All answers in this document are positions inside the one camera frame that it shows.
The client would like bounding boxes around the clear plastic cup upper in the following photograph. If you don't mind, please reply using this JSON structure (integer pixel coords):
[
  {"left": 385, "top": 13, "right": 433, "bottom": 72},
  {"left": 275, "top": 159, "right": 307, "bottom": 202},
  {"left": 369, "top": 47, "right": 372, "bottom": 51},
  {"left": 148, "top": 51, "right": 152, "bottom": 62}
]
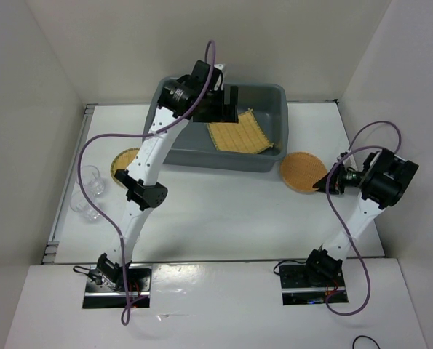
[{"left": 76, "top": 165, "right": 106, "bottom": 196}]

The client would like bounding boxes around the aluminium table rail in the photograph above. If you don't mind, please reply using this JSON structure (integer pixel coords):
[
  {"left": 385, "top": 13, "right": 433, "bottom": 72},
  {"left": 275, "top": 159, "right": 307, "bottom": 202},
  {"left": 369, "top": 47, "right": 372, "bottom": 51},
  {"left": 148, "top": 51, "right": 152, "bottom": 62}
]
[{"left": 41, "top": 103, "right": 97, "bottom": 265}]

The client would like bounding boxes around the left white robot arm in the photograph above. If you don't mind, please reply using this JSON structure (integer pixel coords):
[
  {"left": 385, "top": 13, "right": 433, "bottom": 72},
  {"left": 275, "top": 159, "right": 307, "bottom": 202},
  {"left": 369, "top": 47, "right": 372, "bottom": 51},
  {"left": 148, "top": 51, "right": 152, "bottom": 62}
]
[{"left": 97, "top": 60, "right": 238, "bottom": 291}]

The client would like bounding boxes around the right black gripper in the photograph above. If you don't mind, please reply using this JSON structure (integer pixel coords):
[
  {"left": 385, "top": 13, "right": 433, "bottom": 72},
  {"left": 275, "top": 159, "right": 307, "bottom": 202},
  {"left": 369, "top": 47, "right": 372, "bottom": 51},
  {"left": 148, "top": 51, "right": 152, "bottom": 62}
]
[{"left": 313, "top": 162, "right": 366, "bottom": 195}]

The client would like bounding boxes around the clear plastic cup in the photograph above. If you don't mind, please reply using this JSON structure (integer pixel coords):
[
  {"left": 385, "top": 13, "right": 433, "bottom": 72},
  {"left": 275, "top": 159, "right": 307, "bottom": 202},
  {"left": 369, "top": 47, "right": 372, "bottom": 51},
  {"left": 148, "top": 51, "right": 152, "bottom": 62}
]
[
  {"left": 70, "top": 190, "right": 101, "bottom": 222},
  {"left": 76, "top": 165, "right": 106, "bottom": 196}
]

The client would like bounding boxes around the clear plastic cup lower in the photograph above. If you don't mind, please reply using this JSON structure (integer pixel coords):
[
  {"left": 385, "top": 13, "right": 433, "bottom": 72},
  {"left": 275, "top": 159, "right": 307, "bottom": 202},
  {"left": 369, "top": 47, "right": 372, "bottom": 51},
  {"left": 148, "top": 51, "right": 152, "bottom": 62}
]
[{"left": 70, "top": 190, "right": 101, "bottom": 222}]

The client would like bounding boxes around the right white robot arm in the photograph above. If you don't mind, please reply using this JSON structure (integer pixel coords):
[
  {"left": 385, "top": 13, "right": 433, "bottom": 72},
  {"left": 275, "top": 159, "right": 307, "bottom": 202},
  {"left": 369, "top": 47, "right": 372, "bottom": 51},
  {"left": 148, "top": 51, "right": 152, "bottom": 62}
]
[{"left": 302, "top": 148, "right": 419, "bottom": 286}]

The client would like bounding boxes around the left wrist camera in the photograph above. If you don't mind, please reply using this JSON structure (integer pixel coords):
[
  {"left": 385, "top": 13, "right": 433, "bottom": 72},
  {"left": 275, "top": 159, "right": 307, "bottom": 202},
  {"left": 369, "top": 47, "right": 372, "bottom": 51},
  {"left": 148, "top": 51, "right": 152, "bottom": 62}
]
[{"left": 209, "top": 63, "right": 226, "bottom": 92}]

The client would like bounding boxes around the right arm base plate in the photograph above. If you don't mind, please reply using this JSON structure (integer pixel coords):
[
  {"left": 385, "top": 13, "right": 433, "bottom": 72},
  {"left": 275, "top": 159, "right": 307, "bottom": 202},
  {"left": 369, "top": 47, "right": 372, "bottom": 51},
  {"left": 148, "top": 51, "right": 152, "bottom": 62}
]
[{"left": 273, "top": 260, "right": 349, "bottom": 305}]

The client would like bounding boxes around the rectangular woven bamboo mat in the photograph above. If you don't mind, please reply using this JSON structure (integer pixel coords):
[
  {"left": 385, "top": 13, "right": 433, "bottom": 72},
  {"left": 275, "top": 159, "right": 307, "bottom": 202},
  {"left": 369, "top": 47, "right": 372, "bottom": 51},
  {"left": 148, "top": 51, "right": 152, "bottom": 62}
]
[{"left": 207, "top": 108, "right": 274, "bottom": 154}]

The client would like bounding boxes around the purple cable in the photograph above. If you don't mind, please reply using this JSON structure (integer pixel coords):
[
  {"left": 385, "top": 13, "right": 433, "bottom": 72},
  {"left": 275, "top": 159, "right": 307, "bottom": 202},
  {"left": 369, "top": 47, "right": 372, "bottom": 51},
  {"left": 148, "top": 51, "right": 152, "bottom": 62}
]
[
  {"left": 325, "top": 121, "right": 403, "bottom": 315},
  {"left": 76, "top": 39, "right": 218, "bottom": 326}
]

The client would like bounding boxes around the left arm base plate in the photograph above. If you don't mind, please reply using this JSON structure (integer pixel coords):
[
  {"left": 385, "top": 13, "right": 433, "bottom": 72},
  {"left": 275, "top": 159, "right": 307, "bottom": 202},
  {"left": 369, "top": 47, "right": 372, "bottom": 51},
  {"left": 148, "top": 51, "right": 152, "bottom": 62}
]
[{"left": 73, "top": 263, "right": 152, "bottom": 309}]

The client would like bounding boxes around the round bamboo tray left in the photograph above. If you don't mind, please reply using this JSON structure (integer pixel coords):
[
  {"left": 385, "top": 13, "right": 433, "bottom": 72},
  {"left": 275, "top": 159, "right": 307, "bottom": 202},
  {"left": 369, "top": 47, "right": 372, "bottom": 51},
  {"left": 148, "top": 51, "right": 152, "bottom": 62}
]
[{"left": 110, "top": 148, "right": 140, "bottom": 187}]

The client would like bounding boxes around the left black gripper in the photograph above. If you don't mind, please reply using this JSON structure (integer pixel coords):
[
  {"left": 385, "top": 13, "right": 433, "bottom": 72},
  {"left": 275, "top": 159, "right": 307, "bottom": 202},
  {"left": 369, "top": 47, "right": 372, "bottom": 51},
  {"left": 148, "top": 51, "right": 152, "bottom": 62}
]
[{"left": 194, "top": 85, "right": 239, "bottom": 124}]

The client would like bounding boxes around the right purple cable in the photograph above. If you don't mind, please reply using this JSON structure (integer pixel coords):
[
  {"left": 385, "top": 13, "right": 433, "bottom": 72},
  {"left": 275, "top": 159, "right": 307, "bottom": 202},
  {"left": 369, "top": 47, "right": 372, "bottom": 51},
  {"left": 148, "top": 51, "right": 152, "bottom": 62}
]
[{"left": 325, "top": 121, "right": 403, "bottom": 315}]

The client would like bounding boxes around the grey plastic bin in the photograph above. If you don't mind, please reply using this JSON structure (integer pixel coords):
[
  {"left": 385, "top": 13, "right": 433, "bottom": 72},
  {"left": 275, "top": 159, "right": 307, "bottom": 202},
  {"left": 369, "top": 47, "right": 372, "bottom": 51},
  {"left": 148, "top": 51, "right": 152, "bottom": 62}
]
[{"left": 148, "top": 75, "right": 289, "bottom": 174}]

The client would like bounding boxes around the black cable loop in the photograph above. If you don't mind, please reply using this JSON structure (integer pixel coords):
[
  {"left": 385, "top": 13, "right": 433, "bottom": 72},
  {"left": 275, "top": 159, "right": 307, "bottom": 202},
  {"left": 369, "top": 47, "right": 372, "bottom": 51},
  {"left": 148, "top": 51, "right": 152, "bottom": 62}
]
[{"left": 353, "top": 334, "right": 381, "bottom": 349}]

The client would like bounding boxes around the round orange woven tray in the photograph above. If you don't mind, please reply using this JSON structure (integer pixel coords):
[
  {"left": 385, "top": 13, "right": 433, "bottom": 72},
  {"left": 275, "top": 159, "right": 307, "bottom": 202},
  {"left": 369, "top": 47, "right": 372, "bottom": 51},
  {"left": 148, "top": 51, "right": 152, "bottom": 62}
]
[{"left": 279, "top": 152, "right": 327, "bottom": 193}]

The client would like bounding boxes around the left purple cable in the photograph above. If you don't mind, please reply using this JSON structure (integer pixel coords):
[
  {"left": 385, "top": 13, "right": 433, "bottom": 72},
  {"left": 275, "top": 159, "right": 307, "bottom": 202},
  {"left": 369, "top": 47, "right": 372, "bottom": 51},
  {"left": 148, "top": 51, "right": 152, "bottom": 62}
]
[{"left": 76, "top": 39, "right": 218, "bottom": 326}]

